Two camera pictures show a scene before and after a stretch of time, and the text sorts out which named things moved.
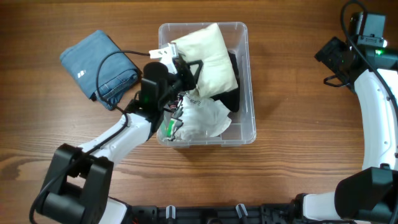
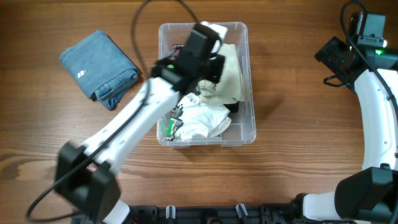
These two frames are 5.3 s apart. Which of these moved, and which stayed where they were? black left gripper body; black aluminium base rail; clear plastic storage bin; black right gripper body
Moved: black left gripper body
Stayed: clear plastic storage bin; black aluminium base rail; black right gripper body
